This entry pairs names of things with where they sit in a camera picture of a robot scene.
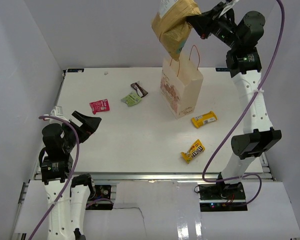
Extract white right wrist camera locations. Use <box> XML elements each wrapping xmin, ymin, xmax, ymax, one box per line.
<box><xmin>219</xmin><ymin>0</ymin><xmax>240</xmax><ymax>17</ymax></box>

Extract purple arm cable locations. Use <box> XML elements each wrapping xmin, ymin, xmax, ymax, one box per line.
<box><xmin>201</xmin><ymin>0</ymin><xmax>286</xmax><ymax>208</ymax></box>
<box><xmin>26</xmin><ymin>114</ymin><xmax>114</xmax><ymax>240</ymax></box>

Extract blue right corner label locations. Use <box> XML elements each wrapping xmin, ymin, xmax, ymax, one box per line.
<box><xmin>215</xmin><ymin>67</ymin><xmax>230</xmax><ymax>72</ymax></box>

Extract aluminium front table rail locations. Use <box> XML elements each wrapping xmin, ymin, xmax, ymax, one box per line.
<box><xmin>34</xmin><ymin>172</ymin><xmax>273</xmax><ymax>181</ymax></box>

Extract light green snack packet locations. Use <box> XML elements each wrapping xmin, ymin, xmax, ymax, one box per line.
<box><xmin>121</xmin><ymin>91</ymin><xmax>142</xmax><ymax>107</ymax></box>

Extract brown chocolate bar wrapper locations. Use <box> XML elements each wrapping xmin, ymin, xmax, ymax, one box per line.
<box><xmin>130</xmin><ymin>81</ymin><xmax>149</xmax><ymax>98</ymax></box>

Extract red candy packet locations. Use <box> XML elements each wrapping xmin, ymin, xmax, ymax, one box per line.
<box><xmin>89</xmin><ymin>99</ymin><xmax>110</xmax><ymax>115</ymax></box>

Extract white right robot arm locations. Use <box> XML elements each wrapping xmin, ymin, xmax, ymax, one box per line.
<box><xmin>186</xmin><ymin>0</ymin><xmax>282</xmax><ymax>200</ymax></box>

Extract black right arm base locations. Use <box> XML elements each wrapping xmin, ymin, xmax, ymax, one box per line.
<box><xmin>193</xmin><ymin>184</ymin><xmax>248</xmax><ymax>213</ymax></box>

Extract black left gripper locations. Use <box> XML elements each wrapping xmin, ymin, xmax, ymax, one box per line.
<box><xmin>61</xmin><ymin>110</ymin><xmax>101</xmax><ymax>152</ymax></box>

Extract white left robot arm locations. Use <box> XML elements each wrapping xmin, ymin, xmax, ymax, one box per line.
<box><xmin>38</xmin><ymin>111</ymin><xmax>102</xmax><ymax>240</ymax></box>

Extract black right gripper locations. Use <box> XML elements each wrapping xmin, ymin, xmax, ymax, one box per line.
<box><xmin>188</xmin><ymin>2</ymin><xmax>242</xmax><ymax>50</ymax></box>

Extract yellow snack bar wrapper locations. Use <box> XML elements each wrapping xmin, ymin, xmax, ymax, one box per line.
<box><xmin>191</xmin><ymin>111</ymin><xmax>218</xmax><ymax>129</ymax></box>

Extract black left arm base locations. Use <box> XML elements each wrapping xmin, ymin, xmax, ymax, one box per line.
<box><xmin>87</xmin><ymin>184</ymin><xmax>113</xmax><ymax>205</ymax></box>

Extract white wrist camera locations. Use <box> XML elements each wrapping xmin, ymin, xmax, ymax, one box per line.
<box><xmin>43</xmin><ymin>105</ymin><xmax>67</xmax><ymax>125</ymax></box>
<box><xmin>219</xmin><ymin>0</ymin><xmax>240</xmax><ymax>17</ymax></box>

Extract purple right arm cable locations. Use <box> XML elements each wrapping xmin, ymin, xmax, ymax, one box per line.
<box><xmin>201</xmin><ymin>0</ymin><xmax>286</xmax><ymax>208</ymax></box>

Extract blue left corner label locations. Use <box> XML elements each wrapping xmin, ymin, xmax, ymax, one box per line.
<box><xmin>66</xmin><ymin>68</ymin><xmax>85</xmax><ymax>73</ymax></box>

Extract brown kettle chips bag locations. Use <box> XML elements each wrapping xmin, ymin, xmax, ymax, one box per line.
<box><xmin>151</xmin><ymin>0</ymin><xmax>201</xmax><ymax>61</ymax></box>

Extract white paper bag orange handles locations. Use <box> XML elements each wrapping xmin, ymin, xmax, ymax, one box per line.
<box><xmin>160</xmin><ymin>45</ymin><xmax>204</xmax><ymax>119</ymax></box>

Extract blue corner label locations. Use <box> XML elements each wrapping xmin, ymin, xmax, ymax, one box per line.
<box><xmin>215</xmin><ymin>67</ymin><xmax>230</xmax><ymax>72</ymax></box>
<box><xmin>66</xmin><ymin>68</ymin><xmax>85</xmax><ymax>73</ymax></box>

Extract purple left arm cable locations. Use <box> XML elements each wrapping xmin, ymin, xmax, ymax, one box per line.
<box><xmin>26</xmin><ymin>114</ymin><xmax>114</xmax><ymax>240</ymax></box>

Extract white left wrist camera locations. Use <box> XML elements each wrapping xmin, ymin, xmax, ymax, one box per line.
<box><xmin>43</xmin><ymin>105</ymin><xmax>67</xmax><ymax>125</ymax></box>

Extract yellow M&M's candy packet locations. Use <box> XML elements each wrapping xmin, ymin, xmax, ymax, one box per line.
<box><xmin>180</xmin><ymin>139</ymin><xmax>205</xmax><ymax>164</ymax></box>

